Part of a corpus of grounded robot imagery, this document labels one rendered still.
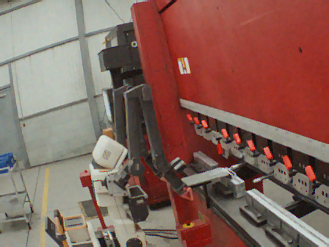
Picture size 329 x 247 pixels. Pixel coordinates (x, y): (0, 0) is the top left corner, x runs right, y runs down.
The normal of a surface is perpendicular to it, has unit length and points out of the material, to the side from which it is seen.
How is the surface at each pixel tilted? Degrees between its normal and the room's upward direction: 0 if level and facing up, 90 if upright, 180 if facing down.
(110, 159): 90
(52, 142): 90
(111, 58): 90
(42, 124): 90
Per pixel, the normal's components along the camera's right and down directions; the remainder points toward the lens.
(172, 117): 0.18, 0.11
